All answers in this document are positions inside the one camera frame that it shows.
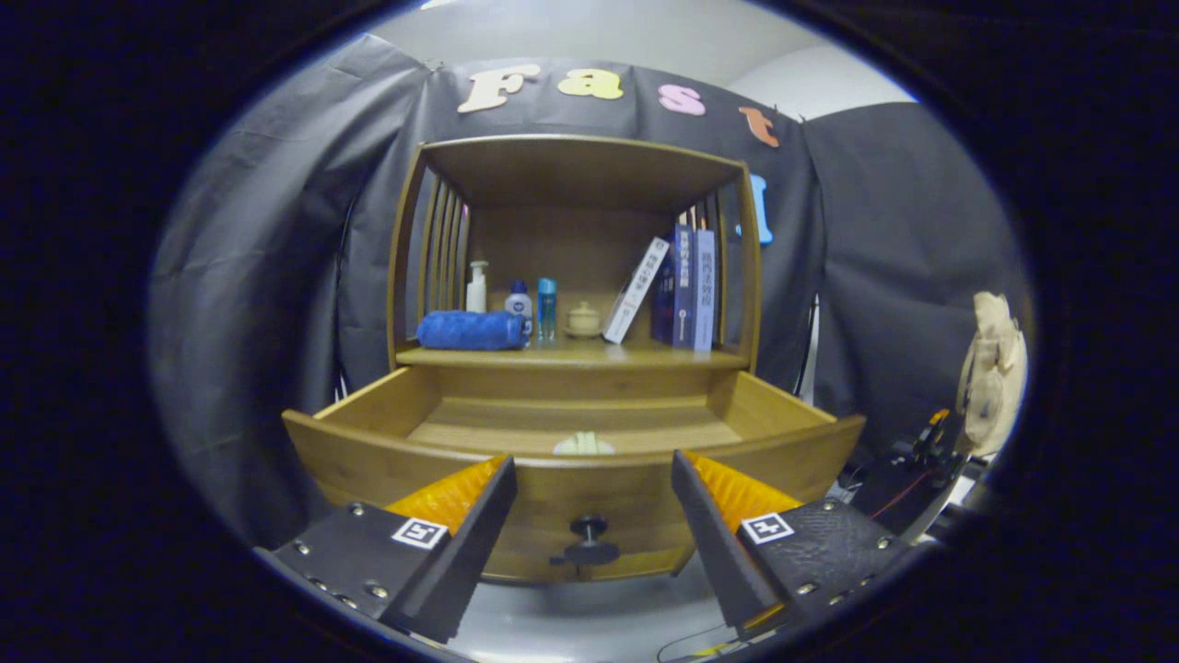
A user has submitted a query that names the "dark blue book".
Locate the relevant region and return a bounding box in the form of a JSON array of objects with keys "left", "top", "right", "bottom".
[{"left": 650, "top": 224, "right": 695, "bottom": 349}]

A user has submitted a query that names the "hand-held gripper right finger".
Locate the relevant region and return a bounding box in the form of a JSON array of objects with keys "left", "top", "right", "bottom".
[{"left": 670, "top": 449, "right": 922, "bottom": 642}]

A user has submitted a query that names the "black backdrop cloth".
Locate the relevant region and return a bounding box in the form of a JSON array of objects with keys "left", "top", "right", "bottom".
[{"left": 147, "top": 35, "right": 1033, "bottom": 544}]

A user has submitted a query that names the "beige fabric object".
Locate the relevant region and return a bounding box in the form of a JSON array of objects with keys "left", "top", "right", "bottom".
[{"left": 956, "top": 292, "right": 1028, "bottom": 459}]

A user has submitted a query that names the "pale green ceramic ornament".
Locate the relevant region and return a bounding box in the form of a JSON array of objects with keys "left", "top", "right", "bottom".
[{"left": 553, "top": 430, "right": 616, "bottom": 456}]

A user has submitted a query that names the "white book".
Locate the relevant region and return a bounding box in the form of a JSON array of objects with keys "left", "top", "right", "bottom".
[{"left": 602, "top": 237, "right": 671, "bottom": 345}]

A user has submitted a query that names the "white bottle with blue cap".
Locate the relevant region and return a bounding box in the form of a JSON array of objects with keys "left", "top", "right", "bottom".
[{"left": 505, "top": 280, "right": 534, "bottom": 334}]

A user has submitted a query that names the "lavender book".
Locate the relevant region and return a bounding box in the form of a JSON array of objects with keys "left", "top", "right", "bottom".
[{"left": 691, "top": 229, "right": 717, "bottom": 353}]

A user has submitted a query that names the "wooden countertop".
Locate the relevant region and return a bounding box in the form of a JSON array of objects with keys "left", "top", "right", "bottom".
[{"left": 396, "top": 336, "right": 749, "bottom": 371}]

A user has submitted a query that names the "dark equipment with orange parts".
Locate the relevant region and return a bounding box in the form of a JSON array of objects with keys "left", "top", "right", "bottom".
[{"left": 847, "top": 410, "right": 968, "bottom": 544}]

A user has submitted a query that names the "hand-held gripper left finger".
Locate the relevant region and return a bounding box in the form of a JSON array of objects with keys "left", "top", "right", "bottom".
[{"left": 253, "top": 454, "right": 519, "bottom": 646}]

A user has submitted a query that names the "folded blue towel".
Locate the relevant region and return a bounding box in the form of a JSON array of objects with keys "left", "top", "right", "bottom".
[{"left": 415, "top": 309, "right": 531, "bottom": 352}]

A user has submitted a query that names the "wooden cabinet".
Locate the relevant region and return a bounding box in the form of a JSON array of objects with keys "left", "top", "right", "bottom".
[{"left": 387, "top": 135, "right": 764, "bottom": 374}]

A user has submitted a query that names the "black light stand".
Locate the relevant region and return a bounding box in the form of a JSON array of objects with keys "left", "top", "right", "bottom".
[{"left": 792, "top": 295, "right": 823, "bottom": 406}]

